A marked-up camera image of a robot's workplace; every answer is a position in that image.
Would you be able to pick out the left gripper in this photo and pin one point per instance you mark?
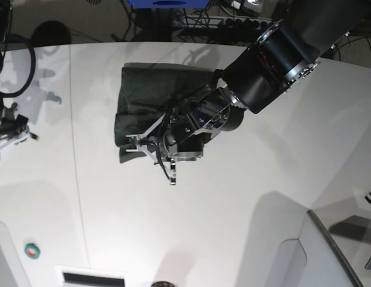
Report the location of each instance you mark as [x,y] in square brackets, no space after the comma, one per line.
[189,150]

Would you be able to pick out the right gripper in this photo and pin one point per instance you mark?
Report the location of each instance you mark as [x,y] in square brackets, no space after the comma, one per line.
[13,128]

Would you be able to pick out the dark green t-shirt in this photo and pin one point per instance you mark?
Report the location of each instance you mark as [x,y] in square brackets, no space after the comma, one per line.
[149,91]

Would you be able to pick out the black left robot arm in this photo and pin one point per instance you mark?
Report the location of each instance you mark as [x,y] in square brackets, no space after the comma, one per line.
[287,51]

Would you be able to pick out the green red round button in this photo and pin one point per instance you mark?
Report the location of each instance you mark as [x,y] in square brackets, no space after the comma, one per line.
[32,251]

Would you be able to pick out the grey power strip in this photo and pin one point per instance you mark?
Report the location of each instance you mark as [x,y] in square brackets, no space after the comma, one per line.
[214,22]

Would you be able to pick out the black round knob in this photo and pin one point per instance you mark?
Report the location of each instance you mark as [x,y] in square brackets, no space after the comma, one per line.
[162,284]

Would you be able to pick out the blue plastic bin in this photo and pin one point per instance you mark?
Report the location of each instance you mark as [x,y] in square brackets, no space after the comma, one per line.
[140,4]

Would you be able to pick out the black white label plate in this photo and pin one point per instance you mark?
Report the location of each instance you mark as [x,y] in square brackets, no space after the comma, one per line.
[75,276]

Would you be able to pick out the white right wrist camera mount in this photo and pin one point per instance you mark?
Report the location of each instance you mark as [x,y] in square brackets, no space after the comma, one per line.
[6,144]

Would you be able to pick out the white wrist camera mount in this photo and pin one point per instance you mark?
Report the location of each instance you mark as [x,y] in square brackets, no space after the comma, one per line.
[6,144]
[152,143]

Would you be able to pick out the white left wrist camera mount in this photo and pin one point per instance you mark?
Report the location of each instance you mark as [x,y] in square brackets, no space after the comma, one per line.
[152,143]

